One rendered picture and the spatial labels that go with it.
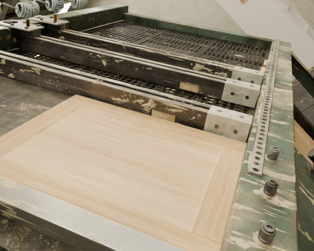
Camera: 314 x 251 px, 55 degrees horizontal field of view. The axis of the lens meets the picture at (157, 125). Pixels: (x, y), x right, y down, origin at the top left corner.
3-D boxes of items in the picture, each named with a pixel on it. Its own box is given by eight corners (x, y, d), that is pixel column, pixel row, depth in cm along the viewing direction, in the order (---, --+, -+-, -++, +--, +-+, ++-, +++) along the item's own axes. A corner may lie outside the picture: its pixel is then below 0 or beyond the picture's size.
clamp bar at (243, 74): (258, 93, 124) (275, 34, 112) (27, 38, 156) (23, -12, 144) (259, 85, 132) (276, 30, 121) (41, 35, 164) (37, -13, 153)
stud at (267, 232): (271, 248, 49) (276, 235, 47) (255, 242, 50) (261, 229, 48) (271, 237, 51) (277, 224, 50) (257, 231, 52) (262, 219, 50)
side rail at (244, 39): (267, 57, 203) (272, 41, 197) (122, 28, 232) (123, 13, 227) (268, 55, 209) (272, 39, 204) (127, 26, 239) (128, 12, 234)
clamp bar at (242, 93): (253, 110, 108) (273, 44, 97) (-2, 45, 140) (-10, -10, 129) (256, 100, 116) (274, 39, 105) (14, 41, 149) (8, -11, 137)
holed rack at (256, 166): (261, 177, 66) (262, 175, 65) (247, 173, 66) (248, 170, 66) (279, 40, 203) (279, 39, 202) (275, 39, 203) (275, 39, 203)
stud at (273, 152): (276, 162, 71) (280, 152, 70) (266, 159, 72) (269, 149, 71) (277, 157, 73) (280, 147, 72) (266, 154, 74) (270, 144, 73)
